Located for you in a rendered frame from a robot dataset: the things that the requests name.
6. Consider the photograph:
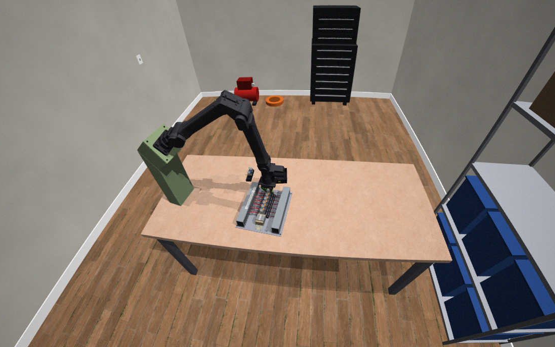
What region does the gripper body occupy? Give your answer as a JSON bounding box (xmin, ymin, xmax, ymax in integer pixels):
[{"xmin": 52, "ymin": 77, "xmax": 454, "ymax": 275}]
[{"xmin": 258, "ymin": 175, "xmax": 277, "ymax": 189}]

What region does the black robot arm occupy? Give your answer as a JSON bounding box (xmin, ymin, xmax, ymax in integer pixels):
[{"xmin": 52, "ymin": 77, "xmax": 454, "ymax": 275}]
[{"xmin": 153, "ymin": 90, "xmax": 284, "ymax": 182}]

